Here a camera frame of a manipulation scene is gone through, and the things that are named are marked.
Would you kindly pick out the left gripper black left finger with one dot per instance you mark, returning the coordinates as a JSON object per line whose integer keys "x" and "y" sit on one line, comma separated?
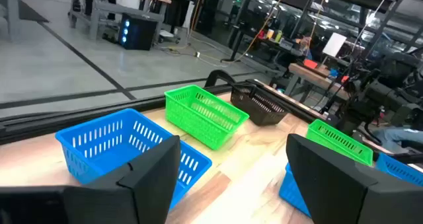
{"x": 138, "y": 191}

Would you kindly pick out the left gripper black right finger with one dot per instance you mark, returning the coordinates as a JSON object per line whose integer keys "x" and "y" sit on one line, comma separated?
{"x": 337, "y": 191}

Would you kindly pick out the green plastic basket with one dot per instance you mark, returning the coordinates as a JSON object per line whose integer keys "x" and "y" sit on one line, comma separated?
{"x": 340, "y": 141}
{"x": 205, "y": 118}

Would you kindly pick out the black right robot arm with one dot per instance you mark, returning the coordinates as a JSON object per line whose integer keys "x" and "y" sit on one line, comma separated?
{"x": 380, "y": 95}

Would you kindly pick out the person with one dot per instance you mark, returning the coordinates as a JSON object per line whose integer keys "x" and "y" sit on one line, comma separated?
{"x": 396, "y": 136}

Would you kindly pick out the black plastic basket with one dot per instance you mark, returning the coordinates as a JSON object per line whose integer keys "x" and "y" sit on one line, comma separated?
{"x": 257, "y": 109}

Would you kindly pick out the wooden top workbench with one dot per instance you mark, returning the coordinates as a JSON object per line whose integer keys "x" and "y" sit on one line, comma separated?
{"x": 310, "y": 75}

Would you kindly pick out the red box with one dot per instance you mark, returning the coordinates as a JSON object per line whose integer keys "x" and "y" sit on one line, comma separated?
{"x": 310, "y": 64}

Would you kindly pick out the white board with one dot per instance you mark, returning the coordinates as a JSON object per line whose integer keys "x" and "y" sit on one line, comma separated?
{"x": 334, "y": 45}

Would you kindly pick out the black computer tower blue lights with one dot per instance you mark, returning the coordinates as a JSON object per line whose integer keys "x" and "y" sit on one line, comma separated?
{"x": 138, "y": 32}

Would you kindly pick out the green bottle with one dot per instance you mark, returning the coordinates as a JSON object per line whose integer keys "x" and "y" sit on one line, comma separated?
{"x": 278, "y": 36}

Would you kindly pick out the orange cup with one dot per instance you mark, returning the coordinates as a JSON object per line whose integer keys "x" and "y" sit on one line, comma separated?
{"x": 270, "y": 34}

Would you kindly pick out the dark cluttered desk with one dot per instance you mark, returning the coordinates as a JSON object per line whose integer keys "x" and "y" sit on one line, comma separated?
{"x": 251, "y": 42}

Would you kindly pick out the grey metal workbench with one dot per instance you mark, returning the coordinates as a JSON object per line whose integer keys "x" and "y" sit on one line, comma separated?
{"x": 99, "y": 7}

